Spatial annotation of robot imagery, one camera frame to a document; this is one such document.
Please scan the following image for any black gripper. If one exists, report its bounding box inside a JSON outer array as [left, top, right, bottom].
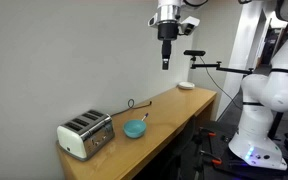
[[157, 20, 180, 71]]

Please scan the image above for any teal bowl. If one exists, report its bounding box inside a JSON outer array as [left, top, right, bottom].
[[122, 119, 148, 139]]

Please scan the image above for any white round disc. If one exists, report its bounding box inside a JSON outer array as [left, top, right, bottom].
[[177, 81, 196, 91]]

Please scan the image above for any white pen purple cap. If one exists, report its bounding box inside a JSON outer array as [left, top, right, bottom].
[[140, 112, 150, 123]]

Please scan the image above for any cream and chrome toaster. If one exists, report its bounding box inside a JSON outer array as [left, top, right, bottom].
[[56, 109, 116, 163]]

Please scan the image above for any black exterior camera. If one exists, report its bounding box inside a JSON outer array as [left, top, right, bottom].
[[183, 49, 207, 57]]

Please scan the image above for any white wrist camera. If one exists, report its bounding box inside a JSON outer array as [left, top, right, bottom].
[[179, 16, 201, 37]]

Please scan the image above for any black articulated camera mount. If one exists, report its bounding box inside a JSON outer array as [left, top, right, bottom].
[[189, 55, 255, 76]]

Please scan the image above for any black camera arm stand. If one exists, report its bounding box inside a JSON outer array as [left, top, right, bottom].
[[198, 55, 244, 112]]

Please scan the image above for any black toaster power cable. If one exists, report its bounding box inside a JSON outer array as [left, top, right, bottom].
[[110, 98, 153, 118]]

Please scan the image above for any black clamp orange handle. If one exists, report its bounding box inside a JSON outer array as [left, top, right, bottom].
[[194, 127, 217, 145], [199, 149, 224, 166]]

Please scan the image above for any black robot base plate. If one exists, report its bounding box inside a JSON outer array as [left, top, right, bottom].
[[197, 119, 288, 180]]

